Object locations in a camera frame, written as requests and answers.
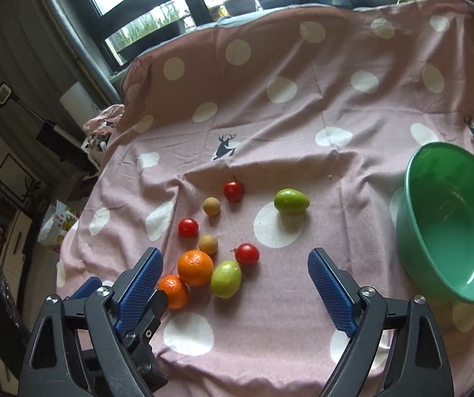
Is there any small orange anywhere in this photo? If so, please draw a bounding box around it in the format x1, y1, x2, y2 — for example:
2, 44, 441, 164
157, 275, 189, 310

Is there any large orange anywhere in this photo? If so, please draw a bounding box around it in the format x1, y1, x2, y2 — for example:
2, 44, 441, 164
178, 250, 214, 288

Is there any pale green fruit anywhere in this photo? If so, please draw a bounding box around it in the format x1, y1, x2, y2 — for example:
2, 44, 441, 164
210, 260, 242, 299

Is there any tan round fruit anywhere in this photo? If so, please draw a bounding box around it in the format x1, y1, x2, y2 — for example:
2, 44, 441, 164
203, 196, 221, 217
198, 235, 218, 255

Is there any bright green fruit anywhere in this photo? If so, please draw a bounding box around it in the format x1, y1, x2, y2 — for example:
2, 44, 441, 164
274, 188, 310, 215

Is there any red tomato left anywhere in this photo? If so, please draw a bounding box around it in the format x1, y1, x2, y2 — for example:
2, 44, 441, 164
178, 218, 199, 239

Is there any green plastic bowl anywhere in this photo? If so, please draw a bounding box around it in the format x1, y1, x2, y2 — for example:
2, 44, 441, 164
397, 143, 474, 304

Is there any red tomato with stem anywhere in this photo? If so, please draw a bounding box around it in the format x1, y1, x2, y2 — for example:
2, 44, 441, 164
232, 243, 260, 266

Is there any red tomato far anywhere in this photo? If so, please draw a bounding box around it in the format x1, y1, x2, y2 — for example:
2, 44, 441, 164
223, 178, 245, 202

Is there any white paper roll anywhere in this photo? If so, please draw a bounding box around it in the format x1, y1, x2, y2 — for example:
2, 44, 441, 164
59, 82, 100, 128

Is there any pink polka dot cloth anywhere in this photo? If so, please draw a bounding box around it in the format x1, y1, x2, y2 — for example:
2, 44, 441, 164
58, 0, 474, 396

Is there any black plant trough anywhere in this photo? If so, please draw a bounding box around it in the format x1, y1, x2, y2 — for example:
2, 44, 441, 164
223, 0, 300, 16

